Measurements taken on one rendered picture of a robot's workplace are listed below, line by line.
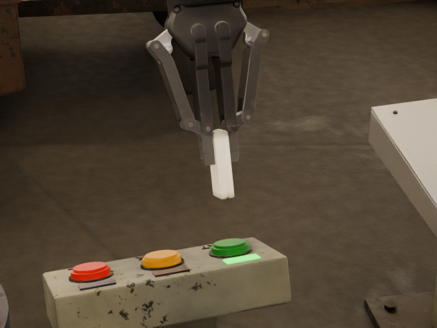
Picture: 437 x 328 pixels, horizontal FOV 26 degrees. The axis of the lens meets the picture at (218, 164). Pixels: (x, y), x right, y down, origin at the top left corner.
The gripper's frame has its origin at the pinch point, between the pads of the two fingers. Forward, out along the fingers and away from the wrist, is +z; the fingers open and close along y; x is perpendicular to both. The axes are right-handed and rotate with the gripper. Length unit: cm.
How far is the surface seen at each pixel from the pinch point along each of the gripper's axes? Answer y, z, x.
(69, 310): -17.9, 11.3, -5.1
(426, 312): 59, 45, 70
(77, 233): -2, 29, 121
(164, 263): -7.4, 9.1, -1.6
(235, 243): 0.5, 8.5, -0.6
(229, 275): -1.7, 10.6, -5.1
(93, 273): -14.7, 8.9, -1.4
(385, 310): 51, 44, 73
